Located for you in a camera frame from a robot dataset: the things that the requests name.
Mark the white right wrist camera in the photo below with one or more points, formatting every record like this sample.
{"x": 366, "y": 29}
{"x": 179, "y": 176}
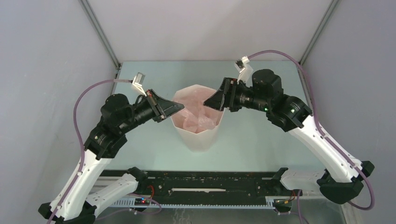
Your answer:
{"x": 244, "y": 69}

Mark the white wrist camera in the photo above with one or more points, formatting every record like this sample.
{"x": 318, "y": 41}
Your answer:
{"x": 244, "y": 69}
{"x": 136, "y": 84}

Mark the aluminium frame post left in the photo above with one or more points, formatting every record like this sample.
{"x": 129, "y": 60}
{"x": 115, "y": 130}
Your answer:
{"x": 92, "y": 18}

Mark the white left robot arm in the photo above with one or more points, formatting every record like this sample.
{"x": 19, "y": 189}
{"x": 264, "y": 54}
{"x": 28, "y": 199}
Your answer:
{"x": 76, "y": 204}

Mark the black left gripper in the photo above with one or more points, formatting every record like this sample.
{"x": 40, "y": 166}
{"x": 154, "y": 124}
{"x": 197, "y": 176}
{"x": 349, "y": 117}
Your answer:
{"x": 161, "y": 108}

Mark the pink plastic trash bag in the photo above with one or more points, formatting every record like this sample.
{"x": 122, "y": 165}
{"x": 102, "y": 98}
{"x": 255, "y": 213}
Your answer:
{"x": 195, "y": 117}

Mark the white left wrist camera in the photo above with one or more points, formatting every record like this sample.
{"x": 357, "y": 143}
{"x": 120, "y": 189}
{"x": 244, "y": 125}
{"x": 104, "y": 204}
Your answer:
{"x": 136, "y": 84}

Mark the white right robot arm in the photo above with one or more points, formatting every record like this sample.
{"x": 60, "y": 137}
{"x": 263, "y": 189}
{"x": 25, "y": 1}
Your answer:
{"x": 343, "y": 176}

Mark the white cable duct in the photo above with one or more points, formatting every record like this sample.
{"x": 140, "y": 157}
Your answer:
{"x": 139, "y": 202}

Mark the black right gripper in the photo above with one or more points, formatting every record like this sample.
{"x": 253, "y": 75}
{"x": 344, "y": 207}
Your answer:
{"x": 225, "y": 97}

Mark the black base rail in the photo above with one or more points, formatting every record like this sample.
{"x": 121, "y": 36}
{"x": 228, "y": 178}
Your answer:
{"x": 204, "y": 186}

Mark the aluminium frame post right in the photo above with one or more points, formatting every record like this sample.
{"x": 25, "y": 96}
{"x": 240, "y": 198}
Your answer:
{"x": 319, "y": 30}

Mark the white faceted trash bin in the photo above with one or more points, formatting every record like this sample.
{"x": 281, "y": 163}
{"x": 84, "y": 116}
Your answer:
{"x": 197, "y": 142}

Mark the aluminium frame post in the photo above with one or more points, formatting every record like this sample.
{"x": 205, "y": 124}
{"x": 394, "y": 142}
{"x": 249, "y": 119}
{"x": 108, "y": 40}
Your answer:
{"x": 319, "y": 30}
{"x": 92, "y": 18}

